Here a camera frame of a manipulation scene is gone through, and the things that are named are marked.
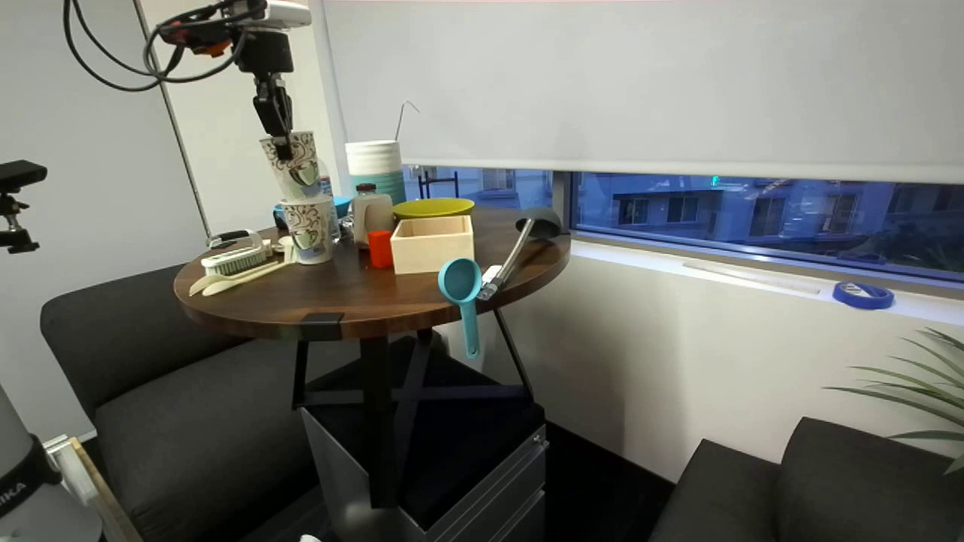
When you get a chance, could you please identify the yellow green plate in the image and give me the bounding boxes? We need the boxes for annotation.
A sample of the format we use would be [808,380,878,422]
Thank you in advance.
[392,197,479,222]

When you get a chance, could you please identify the black camera on stand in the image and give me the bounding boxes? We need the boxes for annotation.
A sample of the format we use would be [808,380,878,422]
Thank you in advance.
[0,157,51,255]

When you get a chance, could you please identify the black handled metal tool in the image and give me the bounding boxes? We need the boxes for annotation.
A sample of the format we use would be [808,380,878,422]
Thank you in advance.
[206,229,257,251]

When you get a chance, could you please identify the wooden fork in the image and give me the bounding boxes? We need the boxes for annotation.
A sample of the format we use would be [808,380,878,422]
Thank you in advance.
[188,255,295,300]

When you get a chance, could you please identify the light metal frame bar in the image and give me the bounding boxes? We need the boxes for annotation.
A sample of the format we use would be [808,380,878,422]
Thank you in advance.
[42,430,143,542]

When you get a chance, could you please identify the light wooden box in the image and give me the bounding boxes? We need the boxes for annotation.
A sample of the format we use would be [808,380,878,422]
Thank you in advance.
[386,214,479,276]

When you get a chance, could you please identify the dark grey sofa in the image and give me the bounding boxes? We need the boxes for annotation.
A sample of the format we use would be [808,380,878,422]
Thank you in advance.
[37,260,366,542]
[647,412,964,542]

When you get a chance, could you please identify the glass window pane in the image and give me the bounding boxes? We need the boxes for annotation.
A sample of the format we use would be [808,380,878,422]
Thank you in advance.
[412,161,964,296]

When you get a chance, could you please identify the grey metal bin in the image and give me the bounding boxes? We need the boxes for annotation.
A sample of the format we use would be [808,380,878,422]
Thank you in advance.
[298,397,550,542]

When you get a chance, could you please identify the blue plastic ladle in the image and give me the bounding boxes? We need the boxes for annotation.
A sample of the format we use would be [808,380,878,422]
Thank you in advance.
[433,252,488,375]

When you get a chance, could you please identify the stack of plastic cups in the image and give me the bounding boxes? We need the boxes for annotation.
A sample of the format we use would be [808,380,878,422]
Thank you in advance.
[342,138,408,205]

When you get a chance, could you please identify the white roller blind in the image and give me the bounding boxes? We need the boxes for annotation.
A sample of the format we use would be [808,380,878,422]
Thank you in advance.
[318,0,964,186]

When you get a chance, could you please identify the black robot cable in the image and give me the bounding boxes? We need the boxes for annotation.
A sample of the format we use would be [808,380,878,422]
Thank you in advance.
[60,0,242,95]

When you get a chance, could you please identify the blue tape roll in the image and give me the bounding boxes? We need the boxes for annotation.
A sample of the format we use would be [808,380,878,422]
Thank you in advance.
[827,276,898,312]

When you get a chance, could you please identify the red plastic cup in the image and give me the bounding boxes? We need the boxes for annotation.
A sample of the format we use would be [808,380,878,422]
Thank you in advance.
[363,227,394,275]

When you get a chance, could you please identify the green potted plant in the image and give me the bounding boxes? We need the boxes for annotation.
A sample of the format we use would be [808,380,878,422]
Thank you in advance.
[826,323,964,475]

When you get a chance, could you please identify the white scrub brush green bristles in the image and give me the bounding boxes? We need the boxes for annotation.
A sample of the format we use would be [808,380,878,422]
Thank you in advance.
[199,240,277,279]

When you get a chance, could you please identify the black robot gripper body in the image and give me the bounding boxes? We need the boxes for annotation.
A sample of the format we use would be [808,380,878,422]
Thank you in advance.
[234,28,298,77]

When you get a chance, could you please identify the black metal table base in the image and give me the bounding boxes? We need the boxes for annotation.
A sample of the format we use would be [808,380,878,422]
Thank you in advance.
[290,324,535,517]

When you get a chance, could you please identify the grey handled utensil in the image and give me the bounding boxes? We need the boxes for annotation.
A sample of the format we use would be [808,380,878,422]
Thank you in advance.
[477,218,542,303]

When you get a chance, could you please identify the patterned paper coffee cup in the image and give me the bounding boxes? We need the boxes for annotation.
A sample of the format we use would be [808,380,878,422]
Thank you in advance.
[277,193,337,269]
[258,126,333,203]

